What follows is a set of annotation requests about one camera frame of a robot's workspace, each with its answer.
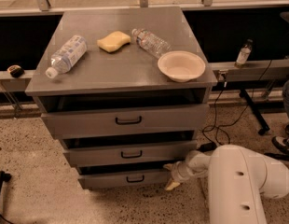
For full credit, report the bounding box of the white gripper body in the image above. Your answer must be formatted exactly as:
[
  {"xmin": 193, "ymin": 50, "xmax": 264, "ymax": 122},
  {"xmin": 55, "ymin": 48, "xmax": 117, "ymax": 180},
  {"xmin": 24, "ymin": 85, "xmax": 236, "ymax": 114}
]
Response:
[{"xmin": 171, "ymin": 161, "xmax": 197, "ymax": 183}]

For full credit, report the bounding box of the grey bottom drawer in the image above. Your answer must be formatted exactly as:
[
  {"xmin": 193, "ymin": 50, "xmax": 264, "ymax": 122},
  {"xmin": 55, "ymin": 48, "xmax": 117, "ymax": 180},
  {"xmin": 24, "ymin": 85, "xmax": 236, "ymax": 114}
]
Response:
[{"xmin": 78, "ymin": 168, "xmax": 170, "ymax": 189}]

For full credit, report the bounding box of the grey drawer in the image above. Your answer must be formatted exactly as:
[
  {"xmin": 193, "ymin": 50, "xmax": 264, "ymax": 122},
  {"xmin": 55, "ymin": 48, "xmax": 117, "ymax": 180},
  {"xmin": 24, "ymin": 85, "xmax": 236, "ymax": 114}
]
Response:
[
  {"xmin": 78, "ymin": 168, "xmax": 170, "ymax": 189},
  {"xmin": 41, "ymin": 104, "xmax": 209, "ymax": 139},
  {"xmin": 64, "ymin": 141, "xmax": 197, "ymax": 167}
]

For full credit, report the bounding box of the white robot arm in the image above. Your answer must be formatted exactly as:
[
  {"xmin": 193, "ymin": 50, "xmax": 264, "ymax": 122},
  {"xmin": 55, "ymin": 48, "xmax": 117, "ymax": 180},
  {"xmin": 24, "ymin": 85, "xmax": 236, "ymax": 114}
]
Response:
[{"xmin": 164, "ymin": 145, "xmax": 289, "ymax": 224}]

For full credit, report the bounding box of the grey middle drawer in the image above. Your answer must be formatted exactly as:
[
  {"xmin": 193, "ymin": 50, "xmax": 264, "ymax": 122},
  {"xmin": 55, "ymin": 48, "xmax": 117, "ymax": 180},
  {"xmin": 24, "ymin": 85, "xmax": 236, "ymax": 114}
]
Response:
[{"xmin": 64, "ymin": 141, "xmax": 197, "ymax": 167}]

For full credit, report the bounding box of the grey top drawer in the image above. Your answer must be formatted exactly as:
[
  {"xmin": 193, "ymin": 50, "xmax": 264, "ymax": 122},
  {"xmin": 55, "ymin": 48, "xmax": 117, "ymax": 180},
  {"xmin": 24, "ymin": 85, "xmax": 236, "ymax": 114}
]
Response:
[{"xmin": 41, "ymin": 104, "xmax": 209, "ymax": 139}]

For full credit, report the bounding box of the grey drawer cabinet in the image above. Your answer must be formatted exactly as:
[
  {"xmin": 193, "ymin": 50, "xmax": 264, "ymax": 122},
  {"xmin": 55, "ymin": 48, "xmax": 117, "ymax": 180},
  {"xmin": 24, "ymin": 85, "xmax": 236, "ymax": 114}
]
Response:
[{"xmin": 26, "ymin": 7, "xmax": 216, "ymax": 176}]

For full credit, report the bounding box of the black power adapter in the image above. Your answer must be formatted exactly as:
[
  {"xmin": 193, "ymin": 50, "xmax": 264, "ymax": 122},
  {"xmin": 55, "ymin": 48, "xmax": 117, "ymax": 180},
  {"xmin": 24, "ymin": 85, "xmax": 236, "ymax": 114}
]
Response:
[{"xmin": 198, "ymin": 142, "xmax": 217, "ymax": 152}]

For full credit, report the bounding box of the black chair base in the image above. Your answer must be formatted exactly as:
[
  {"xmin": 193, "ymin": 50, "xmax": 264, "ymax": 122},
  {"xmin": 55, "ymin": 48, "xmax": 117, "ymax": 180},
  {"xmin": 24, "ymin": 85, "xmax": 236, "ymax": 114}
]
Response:
[{"xmin": 240, "ymin": 89, "xmax": 289, "ymax": 161}]

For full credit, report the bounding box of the white paper bowl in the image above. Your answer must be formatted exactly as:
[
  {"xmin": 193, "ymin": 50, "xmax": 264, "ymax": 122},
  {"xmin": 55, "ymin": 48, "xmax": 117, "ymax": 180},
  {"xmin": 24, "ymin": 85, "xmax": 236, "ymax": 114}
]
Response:
[{"xmin": 158, "ymin": 51, "xmax": 206, "ymax": 82}]

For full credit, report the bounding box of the black and white shoe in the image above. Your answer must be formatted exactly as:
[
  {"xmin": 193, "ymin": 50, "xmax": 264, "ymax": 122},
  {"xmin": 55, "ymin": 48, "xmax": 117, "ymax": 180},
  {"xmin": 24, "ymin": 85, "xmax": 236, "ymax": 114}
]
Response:
[{"xmin": 272, "ymin": 136, "xmax": 289, "ymax": 155}]

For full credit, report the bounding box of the clear plastic water bottle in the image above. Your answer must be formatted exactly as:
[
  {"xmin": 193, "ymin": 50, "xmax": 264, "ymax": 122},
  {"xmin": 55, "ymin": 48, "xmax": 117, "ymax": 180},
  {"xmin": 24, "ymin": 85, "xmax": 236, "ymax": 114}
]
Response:
[{"xmin": 131, "ymin": 29, "xmax": 171, "ymax": 59}]

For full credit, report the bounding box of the small bottle on ledge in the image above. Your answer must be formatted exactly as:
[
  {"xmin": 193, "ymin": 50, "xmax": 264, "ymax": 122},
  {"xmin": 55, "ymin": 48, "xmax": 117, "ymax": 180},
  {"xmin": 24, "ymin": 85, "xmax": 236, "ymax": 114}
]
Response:
[{"xmin": 235, "ymin": 39, "xmax": 253, "ymax": 67}]

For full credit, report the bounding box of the yellow sponge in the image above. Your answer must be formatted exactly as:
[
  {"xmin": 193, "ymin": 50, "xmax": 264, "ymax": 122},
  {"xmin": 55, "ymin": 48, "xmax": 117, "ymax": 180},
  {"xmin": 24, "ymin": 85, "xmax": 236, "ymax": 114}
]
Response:
[{"xmin": 97, "ymin": 31, "xmax": 131, "ymax": 53}]

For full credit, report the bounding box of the labelled plastic water bottle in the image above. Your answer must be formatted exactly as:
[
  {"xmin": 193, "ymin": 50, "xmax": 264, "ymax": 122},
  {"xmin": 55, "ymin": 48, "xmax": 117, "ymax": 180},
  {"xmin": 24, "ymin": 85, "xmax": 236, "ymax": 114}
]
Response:
[{"xmin": 46, "ymin": 35, "xmax": 88, "ymax": 78}]

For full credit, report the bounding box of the black tape measure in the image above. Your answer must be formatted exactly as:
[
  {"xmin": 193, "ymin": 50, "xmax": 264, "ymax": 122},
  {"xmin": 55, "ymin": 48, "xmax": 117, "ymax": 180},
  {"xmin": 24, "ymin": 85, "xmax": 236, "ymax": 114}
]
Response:
[{"xmin": 7, "ymin": 64, "xmax": 24, "ymax": 78}]

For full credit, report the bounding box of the black power cable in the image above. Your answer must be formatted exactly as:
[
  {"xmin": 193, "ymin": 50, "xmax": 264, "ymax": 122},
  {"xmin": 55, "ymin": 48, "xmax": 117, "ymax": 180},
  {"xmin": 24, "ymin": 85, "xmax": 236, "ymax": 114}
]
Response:
[{"xmin": 201, "ymin": 59, "xmax": 273, "ymax": 147}]

